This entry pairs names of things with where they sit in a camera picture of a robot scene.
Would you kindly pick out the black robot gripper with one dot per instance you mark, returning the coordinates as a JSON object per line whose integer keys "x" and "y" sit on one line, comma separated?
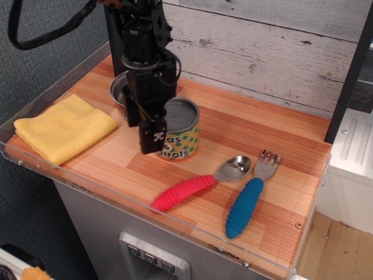
{"x": 152, "y": 81}

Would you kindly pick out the peas and carrots toy can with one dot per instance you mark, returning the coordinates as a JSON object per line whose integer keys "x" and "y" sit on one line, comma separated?
{"x": 182, "y": 138}

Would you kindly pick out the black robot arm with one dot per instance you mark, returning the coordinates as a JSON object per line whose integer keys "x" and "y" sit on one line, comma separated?
{"x": 144, "y": 26}

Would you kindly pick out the stainless steel pot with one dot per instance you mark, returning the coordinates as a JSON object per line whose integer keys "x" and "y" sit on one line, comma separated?
{"x": 117, "y": 92}

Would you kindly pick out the yellow folded cloth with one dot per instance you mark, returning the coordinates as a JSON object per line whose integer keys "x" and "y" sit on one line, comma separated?
{"x": 65, "y": 129}

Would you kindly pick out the grey toy fridge cabinet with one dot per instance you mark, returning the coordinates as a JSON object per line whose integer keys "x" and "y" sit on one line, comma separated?
{"x": 100, "y": 224}

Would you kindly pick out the silver dispenser button panel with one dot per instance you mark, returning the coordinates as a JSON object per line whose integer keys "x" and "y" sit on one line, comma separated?
{"x": 151, "y": 258}

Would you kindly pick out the orange object at corner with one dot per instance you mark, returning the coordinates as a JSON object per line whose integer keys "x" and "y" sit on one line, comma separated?
{"x": 35, "y": 273}

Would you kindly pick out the white toy sink unit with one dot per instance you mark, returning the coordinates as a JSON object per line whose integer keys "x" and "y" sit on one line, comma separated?
{"x": 345, "y": 194}

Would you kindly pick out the spoon with pink handle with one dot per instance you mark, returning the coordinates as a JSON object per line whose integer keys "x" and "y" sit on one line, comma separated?
{"x": 232, "y": 170}

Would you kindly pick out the black left vertical post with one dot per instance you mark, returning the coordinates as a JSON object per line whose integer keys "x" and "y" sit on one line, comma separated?
{"x": 114, "y": 28}

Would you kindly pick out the black vertical post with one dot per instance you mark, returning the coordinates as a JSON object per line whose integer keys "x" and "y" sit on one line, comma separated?
{"x": 351, "y": 78}
{"x": 114, "y": 28}

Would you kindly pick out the fork with blue handle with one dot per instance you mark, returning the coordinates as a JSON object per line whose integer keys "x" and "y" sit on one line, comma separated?
{"x": 243, "y": 208}

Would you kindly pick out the clear acrylic guard rail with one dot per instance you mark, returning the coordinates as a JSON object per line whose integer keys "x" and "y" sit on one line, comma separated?
{"x": 116, "y": 172}

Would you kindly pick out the black right vertical post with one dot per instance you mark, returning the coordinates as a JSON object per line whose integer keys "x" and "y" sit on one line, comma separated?
{"x": 351, "y": 78}

